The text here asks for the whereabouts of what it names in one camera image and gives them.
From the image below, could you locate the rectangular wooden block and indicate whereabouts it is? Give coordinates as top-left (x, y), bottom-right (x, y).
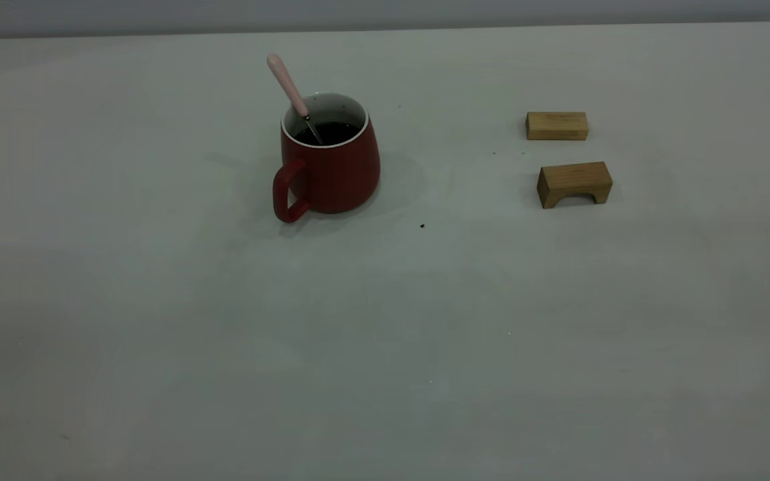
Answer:
top-left (526, 112), bottom-right (589, 141)

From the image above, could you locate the arched wooden block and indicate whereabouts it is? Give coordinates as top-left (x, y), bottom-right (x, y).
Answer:
top-left (537, 161), bottom-right (614, 209)

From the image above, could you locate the pink handled metal spoon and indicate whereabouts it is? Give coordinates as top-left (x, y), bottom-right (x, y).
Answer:
top-left (266, 53), bottom-right (325, 146)

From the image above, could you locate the red ceramic cup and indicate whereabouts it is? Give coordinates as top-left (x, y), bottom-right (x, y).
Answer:
top-left (273, 92), bottom-right (381, 224)

